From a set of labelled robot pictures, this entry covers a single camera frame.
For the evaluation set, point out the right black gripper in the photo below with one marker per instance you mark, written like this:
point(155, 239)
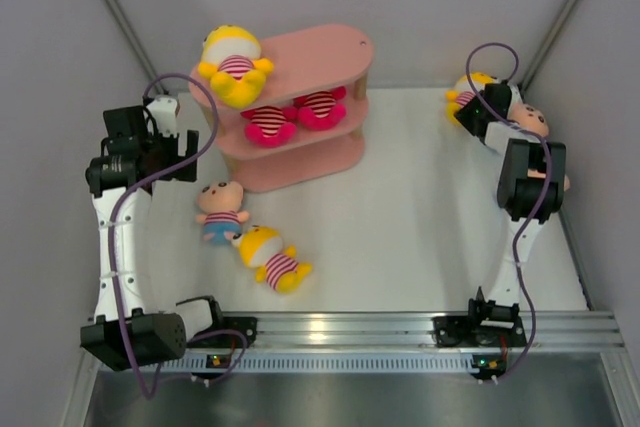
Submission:
point(463, 115)

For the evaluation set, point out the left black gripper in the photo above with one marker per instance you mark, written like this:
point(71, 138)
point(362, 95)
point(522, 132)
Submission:
point(171, 144)

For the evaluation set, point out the yellow frog plush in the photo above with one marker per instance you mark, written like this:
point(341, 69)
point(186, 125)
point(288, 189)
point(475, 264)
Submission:
point(461, 93)
point(263, 249)
point(233, 64)

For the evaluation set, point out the peach boy plush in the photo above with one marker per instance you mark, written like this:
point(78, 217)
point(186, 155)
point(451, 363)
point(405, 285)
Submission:
point(221, 215)
point(530, 119)

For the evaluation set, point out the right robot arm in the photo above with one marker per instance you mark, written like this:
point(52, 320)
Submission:
point(532, 180)

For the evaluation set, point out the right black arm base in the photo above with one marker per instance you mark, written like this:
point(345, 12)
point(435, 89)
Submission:
point(461, 331)

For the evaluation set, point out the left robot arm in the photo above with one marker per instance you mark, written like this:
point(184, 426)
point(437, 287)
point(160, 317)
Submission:
point(122, 205)

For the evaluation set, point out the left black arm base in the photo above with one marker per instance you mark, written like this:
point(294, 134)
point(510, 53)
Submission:
point(226, 333)

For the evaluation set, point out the pink three-tier shelf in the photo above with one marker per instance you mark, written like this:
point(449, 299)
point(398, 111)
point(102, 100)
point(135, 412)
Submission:
point(305, 61)

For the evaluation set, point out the left magenta striped plush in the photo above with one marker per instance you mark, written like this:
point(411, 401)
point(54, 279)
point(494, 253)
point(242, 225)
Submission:
point(270, 126)

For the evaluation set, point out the magenta striped plush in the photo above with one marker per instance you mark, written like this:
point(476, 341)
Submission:
point(321, 110)
point(270, 126)

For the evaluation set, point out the right magenta striped plush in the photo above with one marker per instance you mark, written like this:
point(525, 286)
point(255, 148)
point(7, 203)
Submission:
point(321, 110)

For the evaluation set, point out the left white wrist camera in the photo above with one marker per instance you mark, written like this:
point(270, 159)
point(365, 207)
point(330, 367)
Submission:
point(160, 115)

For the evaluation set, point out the grey slotted cable duct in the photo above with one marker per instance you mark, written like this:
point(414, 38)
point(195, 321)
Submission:
point(366, 362)

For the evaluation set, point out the aluminium mounting rail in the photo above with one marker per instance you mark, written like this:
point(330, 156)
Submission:
point(350, 329)

